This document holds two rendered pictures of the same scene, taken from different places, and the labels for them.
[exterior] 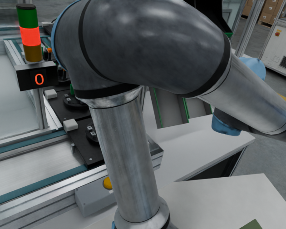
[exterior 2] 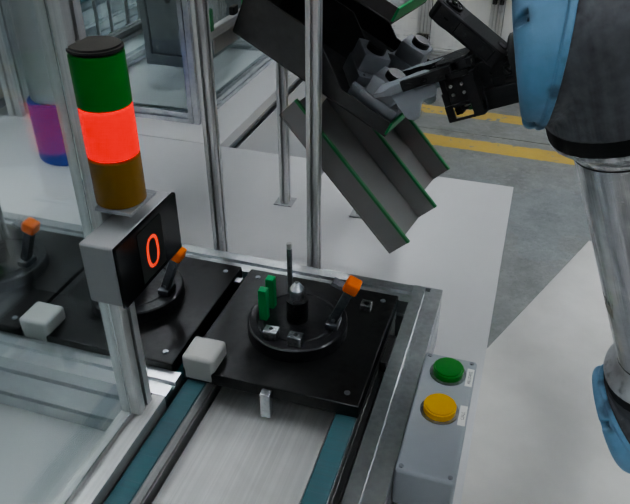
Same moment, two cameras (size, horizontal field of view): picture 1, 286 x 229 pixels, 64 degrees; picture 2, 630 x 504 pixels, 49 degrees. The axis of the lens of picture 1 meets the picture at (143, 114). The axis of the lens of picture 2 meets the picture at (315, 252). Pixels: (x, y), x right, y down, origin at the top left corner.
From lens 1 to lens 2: 53 cm
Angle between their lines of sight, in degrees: 27
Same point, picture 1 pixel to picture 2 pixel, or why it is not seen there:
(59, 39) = (606, 44)
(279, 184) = (516, 282)
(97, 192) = (442, 442)
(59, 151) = (229, 437)
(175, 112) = (392, 198)
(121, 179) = not seen: outside the picture
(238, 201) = not seen: hidden behind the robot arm
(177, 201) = (533, 374)
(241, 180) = (575, 273)
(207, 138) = (445, 232)
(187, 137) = (412, 252)
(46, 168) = (255, 488)
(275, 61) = not seen: hidden behind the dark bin
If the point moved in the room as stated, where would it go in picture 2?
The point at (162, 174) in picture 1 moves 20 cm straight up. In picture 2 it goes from (456, 347) to (471, 242)
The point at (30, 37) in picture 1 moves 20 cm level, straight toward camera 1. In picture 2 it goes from (128, 132) to (318, 179)
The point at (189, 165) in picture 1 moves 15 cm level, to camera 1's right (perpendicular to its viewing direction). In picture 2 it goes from (477, 300) to (536, 273)
